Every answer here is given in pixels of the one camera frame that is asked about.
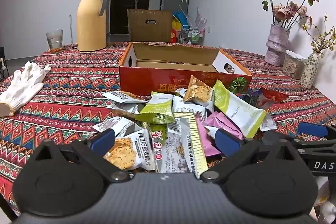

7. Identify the brown carton with handle hole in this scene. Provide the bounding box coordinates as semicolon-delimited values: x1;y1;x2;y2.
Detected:
127;9;173;43

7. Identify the pile of snack packets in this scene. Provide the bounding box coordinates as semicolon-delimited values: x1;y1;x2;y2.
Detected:
93;75;289;175

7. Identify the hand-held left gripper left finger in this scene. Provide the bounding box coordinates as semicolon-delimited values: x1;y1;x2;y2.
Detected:
34;129;132;183

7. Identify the yellow flower branch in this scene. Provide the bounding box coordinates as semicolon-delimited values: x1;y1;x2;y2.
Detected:
302;13;336;54

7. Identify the person's right hand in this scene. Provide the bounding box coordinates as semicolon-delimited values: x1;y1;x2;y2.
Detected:
316;177;336;223

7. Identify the yellow thermos jug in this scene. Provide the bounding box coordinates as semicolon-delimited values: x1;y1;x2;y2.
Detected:
77;0;108;52

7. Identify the black chair frame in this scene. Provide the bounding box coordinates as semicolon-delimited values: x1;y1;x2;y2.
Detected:
0;47;10;78

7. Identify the wire basket with bottles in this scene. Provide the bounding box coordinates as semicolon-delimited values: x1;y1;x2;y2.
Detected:
181;26;205;45

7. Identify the white cloth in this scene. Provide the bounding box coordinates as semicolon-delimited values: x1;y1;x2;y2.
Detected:
0;61;51;117

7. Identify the red gift box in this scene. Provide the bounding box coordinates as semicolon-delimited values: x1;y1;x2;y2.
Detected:
171;20;182;43

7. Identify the blue plastic item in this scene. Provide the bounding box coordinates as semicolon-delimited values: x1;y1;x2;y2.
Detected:
173;12;187;23

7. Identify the pink textured vase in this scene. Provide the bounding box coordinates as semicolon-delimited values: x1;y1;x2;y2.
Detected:
264;24;290;67

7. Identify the patterned woven tablecloth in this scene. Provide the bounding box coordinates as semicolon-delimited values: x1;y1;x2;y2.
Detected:
0;42;336;215

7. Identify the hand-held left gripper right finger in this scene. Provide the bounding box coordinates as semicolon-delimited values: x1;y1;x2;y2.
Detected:
199;129;302;183

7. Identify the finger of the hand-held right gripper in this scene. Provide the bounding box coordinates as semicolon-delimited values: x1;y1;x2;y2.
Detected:
298;122;336;141
260;132;336;155

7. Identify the orange cardboard box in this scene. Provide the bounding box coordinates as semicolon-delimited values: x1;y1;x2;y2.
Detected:
119;42;253;96

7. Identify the clear plastic container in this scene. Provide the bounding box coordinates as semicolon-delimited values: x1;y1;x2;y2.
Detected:
282;50;307;80

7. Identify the speckled white vase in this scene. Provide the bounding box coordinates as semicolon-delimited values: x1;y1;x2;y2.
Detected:
299;52;320;89

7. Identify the clear drinking glass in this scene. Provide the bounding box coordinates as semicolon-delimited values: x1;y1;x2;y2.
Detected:
46;29;63;53

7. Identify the dark brown door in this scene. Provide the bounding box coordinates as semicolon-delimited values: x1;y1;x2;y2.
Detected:
110;0;152;35

